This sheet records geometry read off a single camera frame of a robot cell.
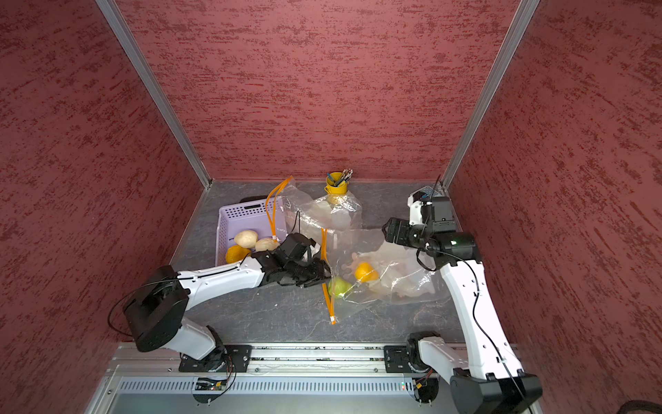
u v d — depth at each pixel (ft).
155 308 1.42
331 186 3.49
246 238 3.09
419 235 1.92
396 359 2.42
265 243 3.04
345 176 3.32
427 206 1.76
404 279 2.47
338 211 3.41
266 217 3.09
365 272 2.85
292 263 2.28
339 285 2.66
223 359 2.20
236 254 3.01
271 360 2.49
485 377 1.20
